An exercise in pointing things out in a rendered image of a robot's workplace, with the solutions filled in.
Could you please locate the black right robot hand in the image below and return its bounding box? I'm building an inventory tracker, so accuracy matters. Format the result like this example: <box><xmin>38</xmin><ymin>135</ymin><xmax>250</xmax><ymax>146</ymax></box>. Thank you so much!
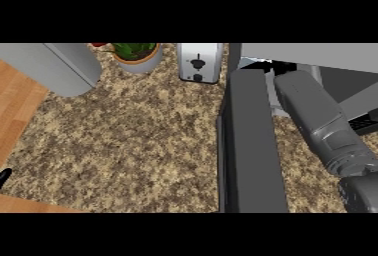
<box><xmin>255</xmin><ymin>60</ymin><xmax>299</xmax><ymax>77</ymax></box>

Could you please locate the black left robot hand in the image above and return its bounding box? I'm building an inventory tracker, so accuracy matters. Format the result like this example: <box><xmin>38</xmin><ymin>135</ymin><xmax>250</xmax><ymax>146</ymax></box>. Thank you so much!
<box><xmin>0</xmin><ymin>167</ymin><xmax>13</xmax><ymax>192</ymax></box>

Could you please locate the silver toaster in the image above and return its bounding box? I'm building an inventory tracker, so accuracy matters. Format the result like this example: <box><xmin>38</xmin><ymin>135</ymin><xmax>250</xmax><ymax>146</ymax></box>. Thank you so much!
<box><xmin>175</xmin><ymin>42</ymin><xmax>225</xmax><ymax>85</ymax></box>

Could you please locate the green plant in grey pot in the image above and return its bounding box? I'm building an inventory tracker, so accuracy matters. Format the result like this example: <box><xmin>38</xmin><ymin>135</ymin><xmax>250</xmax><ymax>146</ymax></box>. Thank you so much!
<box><xmin>109</xmin><ymin>42</ymin><xmax>163</xmax><ymax>75</ymax></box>

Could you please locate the grey rounded appliance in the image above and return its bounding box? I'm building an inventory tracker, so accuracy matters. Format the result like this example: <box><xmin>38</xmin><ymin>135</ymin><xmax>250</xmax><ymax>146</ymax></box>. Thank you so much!
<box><xmin>0</xmin><ymin>42</ymin><xmax>103</xmax><ymax>98</ymax></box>

